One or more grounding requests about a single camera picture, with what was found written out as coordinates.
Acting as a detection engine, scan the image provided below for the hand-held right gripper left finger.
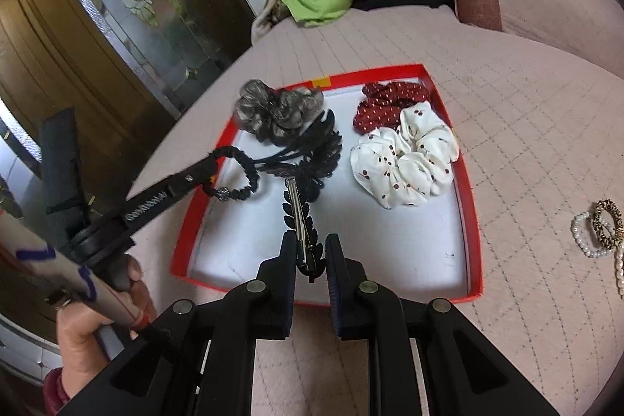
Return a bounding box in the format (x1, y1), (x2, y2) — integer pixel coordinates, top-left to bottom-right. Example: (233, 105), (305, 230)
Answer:
(56, 231), (298, 416)

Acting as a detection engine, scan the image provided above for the red cardboard box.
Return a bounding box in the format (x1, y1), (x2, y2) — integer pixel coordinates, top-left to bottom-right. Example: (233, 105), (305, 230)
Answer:
(169, 64), (484, 307)

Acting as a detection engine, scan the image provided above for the black hair tie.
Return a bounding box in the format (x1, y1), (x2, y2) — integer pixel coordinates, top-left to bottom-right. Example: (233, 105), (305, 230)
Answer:
(202, 146), (264, 202)

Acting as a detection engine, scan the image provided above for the grey sheer scrunchie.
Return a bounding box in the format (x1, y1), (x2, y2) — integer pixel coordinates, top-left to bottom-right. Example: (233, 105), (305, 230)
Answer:
(233, 79), (325, 147)

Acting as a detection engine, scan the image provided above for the pink bolster cushion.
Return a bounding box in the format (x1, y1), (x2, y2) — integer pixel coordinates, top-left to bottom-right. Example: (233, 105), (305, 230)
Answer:
(451, 0), (624, 80)

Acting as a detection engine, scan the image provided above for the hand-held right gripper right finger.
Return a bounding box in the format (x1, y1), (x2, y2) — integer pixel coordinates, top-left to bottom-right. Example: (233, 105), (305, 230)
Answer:
(324, 233), (561, 416)

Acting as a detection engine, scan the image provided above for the white pearl bracelet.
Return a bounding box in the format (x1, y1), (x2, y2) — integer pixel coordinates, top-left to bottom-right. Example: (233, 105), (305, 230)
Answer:
(571, 211), (615, 258)

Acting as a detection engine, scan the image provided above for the person's dark red garment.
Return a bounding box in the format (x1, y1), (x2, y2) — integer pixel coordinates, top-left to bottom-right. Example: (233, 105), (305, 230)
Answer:
(43, 367), (71, 409)

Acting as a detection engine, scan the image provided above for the black hair claw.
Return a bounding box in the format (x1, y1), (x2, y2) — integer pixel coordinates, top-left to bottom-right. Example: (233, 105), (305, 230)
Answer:
(263, 108), (342, 202)

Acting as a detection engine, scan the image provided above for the wooden door with glass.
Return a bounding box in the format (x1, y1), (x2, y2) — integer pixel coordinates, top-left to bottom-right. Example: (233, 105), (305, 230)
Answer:
(0, 0), (259, 348)

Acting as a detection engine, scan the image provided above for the person's left hand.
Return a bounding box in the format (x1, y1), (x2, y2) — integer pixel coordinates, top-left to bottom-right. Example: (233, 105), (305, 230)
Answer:
(56, 254), (160, 393)

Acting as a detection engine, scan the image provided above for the red dotted scrunchie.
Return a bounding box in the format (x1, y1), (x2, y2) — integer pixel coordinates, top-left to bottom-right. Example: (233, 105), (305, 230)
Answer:
(353, 80), (432, 135)

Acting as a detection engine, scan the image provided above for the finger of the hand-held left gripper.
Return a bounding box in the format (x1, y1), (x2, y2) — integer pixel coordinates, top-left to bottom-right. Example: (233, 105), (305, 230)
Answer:
(124, 151), (223, 228)

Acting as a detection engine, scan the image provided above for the pale jade bead bracelet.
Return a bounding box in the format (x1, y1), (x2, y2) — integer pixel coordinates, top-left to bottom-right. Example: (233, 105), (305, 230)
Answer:
(612, 245), (624, 295)

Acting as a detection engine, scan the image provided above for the black leaf hair clip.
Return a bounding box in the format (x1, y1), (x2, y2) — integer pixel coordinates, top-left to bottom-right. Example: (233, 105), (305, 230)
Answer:
(282, 177), (326, 284)

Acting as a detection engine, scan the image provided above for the white dotted scrunchie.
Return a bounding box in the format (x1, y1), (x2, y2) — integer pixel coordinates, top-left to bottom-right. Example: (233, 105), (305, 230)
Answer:
(349, 100), (459, 208)

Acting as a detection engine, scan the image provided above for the beige plush cloth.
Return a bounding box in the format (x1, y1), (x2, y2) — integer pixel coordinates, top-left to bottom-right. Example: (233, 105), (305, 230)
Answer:
(251, 0), (298, 46)

